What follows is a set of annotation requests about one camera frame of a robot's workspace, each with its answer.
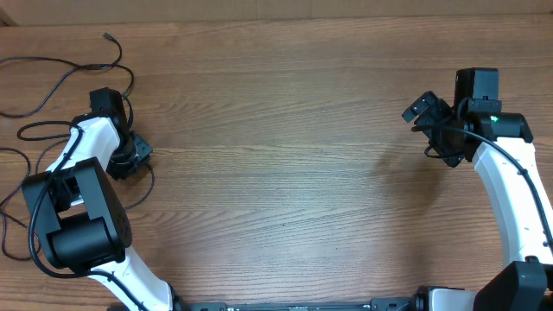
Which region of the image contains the black USB cable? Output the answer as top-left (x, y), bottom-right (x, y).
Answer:
top-left (34, 137), bottom-right (156, 211)

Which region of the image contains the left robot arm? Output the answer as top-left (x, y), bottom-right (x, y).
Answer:
top-left (22, 88), bottom-right (186, 310)

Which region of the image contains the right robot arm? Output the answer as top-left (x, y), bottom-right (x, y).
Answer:
top-left (394, 67), bottom-right (552, 310)

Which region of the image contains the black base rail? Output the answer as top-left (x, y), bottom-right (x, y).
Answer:
top-left (174, 297), bottom-right (424, 311)

